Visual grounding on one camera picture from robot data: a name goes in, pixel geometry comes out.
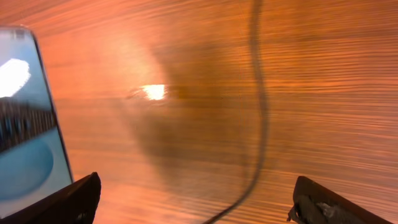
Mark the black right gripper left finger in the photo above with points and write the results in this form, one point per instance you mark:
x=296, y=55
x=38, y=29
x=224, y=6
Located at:
x=74, y=204

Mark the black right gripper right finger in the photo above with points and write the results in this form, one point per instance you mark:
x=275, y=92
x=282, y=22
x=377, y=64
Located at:
x=316, y=204

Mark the teal screen smartphone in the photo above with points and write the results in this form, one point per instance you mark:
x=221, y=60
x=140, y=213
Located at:
x=34, y=161

